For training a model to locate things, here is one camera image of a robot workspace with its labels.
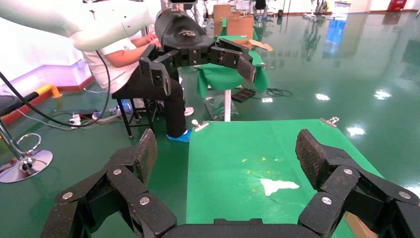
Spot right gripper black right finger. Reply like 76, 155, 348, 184
295, 129, 420, 238

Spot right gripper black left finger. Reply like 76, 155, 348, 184
40, 128, 177, 238

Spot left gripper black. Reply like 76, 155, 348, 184
139, 8, 257, 97

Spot open brown cardboard box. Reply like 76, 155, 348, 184
345, 212, 371, 238

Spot small open cardboard box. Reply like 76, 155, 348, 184
232, 39, 273, 52

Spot clear plastic bag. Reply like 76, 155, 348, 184
204, 95, 240, 121

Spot white table pole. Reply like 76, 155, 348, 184
224, 89, 232, 122

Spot black floor tray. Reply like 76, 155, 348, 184
231, 88, 257, 103

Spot silver binder clip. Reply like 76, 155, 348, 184
191, 119, 210, 133
319, 117, 340, 129

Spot seated person white shirt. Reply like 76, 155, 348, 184
82, 31, 195, 143

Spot chrome chair base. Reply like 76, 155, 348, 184
0, 92, 54, 184

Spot yellow floor bumper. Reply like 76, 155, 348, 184
35, 83, 63, 99

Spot black square frame stool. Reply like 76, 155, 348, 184
111, 92, 158, 140

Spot black coiled floor cables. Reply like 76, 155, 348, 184
251, 88, 293, 99

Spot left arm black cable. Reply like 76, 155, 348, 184
0, 50, 112, 129

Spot red wall cabinet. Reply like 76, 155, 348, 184
387, 0, 408, 12

